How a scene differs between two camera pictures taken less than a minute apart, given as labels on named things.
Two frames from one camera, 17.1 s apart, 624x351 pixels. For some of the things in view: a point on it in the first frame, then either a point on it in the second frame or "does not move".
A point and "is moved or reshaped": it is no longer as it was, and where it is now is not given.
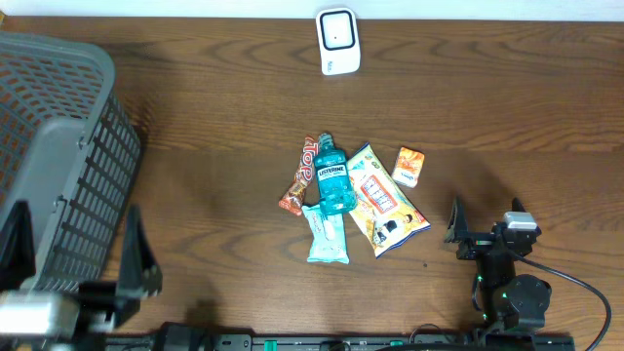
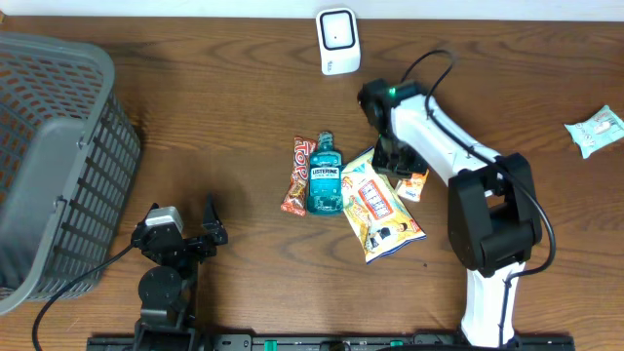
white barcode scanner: (338, 41) does not move
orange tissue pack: (408, 167) is moved or reshaped
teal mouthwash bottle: (335, 191) is moved or reshaped
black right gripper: (457, 231) → (415, 166)
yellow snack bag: (382, 218) is moved or reshaped
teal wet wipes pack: (329, 242) → (598, 132)
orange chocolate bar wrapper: (292, 201) is moved or reshaped
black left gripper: (138, 281) → (214, 233)
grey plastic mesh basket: (69, 150) does not move
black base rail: (343, 342) does not move
